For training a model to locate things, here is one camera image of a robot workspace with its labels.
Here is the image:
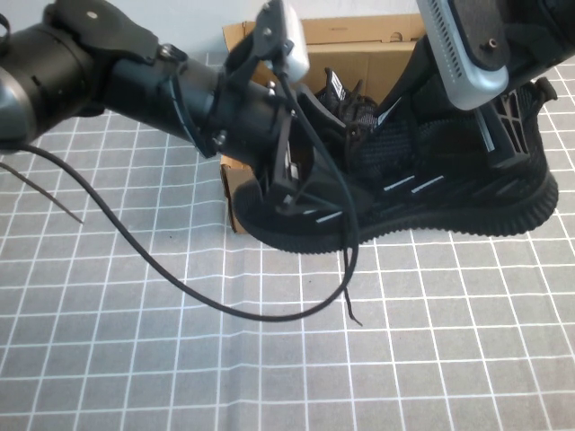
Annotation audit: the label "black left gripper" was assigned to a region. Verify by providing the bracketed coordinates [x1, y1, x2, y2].
[210, 78, 356, 212]

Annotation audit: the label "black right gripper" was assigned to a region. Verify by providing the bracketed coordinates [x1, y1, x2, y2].
[380, 0, 575, 171]

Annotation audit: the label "black knit sneaker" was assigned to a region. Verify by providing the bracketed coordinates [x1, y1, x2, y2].
[233, 75, 561, 328]
[314, 66, 383, 131]

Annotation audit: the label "brown cardboard shoe box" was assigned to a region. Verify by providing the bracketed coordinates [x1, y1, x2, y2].
[220, 13, 428, 234]

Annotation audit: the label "black knit sneaker, tied laces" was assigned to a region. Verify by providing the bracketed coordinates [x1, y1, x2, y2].
[314, 66, 383, 131]

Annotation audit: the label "grey white-checked tablecloth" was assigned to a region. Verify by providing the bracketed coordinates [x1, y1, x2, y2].
[0, 51, 575, 431]

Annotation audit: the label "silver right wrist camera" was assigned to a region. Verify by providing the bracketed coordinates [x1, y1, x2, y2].
[415, 0, 511, 111]

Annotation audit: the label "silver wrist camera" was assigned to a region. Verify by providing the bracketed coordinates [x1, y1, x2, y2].
[415, 0, 511, 111]
[255, 0, 312, 83]

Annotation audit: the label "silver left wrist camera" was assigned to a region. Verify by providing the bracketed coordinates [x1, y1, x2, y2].
[255, 0, 312, 83]

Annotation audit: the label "black left camera cable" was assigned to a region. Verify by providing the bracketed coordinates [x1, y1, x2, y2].
[17, 71, 360, 322]

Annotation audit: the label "thin grey cable tie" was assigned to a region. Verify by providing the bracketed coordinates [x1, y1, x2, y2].
[0, 163, 85, 224]

